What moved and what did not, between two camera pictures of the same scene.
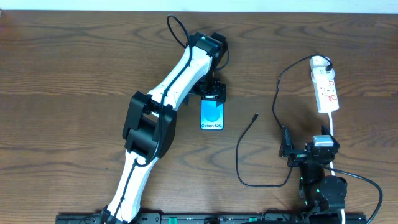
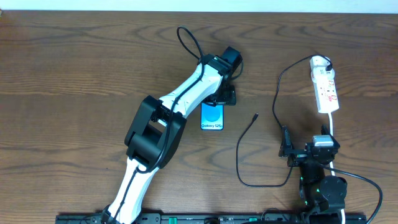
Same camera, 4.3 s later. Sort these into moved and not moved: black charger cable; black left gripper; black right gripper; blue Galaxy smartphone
Moved: black left gripper
Not moved: black right gripper; black charger cable; blue Galaxy smartphone
